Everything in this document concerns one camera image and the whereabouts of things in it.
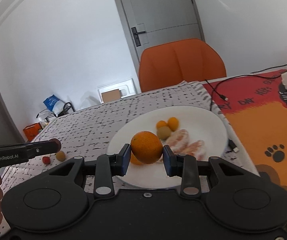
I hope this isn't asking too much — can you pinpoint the yellow-green round fruit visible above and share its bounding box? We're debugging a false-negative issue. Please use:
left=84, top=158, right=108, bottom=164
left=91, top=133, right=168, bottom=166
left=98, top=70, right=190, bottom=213
left=156, top=126, right=172, bottom=140

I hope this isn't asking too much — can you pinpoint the large orange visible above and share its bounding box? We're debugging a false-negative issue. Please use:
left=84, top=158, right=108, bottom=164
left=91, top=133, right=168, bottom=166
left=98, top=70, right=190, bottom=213
left=131, top=131, right=163, bottom=165

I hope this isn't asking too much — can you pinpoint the small orange kumquat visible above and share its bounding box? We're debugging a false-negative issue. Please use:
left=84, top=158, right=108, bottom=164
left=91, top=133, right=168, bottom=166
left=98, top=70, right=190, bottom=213
left=167, top=117, right=179, bottom=132

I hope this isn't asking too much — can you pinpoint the peeled pomelo piece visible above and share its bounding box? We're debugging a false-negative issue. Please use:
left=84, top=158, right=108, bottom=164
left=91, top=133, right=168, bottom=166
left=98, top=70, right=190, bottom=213
left=182, top=140, right=206, bottom=161

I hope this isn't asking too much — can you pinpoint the pomelo piece on plate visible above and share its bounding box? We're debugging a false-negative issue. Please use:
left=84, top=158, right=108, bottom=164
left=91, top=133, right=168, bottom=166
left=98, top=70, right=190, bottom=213
left=165, top=129, right=190, bottom=153

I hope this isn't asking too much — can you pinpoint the grid patterned tablecloth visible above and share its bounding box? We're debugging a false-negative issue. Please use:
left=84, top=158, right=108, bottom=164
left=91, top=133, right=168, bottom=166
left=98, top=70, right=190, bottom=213
left=0, top=80, right=262, bottom=230

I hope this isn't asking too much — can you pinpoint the orange box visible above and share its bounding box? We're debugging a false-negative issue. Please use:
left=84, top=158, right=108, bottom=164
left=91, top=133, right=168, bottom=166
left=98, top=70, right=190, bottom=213
left=23, top=122, right=42, bottom=142

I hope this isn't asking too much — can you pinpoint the yellow-green fruit near edge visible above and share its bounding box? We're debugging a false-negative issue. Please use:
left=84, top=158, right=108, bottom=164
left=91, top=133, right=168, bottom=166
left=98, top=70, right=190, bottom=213
left=55, top=151, right=66, bottom=162

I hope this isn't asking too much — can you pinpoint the small kumquat on plate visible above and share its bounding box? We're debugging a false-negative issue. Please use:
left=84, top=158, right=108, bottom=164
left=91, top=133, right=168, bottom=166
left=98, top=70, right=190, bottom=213
left=156, top=120, right=168, bottom=129

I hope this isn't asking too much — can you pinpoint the small red fruit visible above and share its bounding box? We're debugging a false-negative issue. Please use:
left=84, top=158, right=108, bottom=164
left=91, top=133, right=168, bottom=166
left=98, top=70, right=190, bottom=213
left=42, top=156, right=51, bottom=165

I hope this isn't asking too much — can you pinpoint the dark brown round fruit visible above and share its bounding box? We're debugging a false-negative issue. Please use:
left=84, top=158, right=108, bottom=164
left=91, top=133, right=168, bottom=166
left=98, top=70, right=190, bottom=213
left=50, top=138, right=62, bottom=153

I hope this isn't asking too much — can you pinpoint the brown cardboard piece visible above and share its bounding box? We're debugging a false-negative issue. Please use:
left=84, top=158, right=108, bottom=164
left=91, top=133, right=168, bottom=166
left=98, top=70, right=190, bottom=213
left=101, top=89, right=121, bottom=103

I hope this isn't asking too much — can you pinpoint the blue white bag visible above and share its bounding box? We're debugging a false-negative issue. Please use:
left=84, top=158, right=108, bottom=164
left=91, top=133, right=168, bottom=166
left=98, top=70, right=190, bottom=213
left=43, top=95, right=65, bottom=116

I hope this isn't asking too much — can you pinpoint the white foam packaging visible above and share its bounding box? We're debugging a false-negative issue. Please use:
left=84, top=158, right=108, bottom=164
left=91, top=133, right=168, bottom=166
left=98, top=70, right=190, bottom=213
left=98, top=79, right=137, bottom=103

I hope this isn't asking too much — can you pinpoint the orange red cat mat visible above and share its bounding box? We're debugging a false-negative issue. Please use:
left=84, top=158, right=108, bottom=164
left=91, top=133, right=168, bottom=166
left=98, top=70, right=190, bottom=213
left=205, top=69, right=287, bottom=190

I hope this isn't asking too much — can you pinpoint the orange chair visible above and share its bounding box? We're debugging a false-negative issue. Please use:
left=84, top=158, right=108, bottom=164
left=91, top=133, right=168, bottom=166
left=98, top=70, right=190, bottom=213
left=139, top=38, right=226, bottom=92

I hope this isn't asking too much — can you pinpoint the black wire rack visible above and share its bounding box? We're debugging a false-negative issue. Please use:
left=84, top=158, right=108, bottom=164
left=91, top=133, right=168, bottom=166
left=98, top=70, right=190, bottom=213
left=58, top=102, right=75, bottom=117

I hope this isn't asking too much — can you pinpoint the black cable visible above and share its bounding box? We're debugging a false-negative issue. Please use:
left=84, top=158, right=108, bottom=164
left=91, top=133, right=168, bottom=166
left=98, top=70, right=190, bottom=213
left=204, top=61, right=287, bottom=101

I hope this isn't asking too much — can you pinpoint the black door handle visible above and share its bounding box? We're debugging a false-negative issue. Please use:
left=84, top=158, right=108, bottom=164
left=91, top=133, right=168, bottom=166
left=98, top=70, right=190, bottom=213
left=131, top=27, right=146, bottom=47

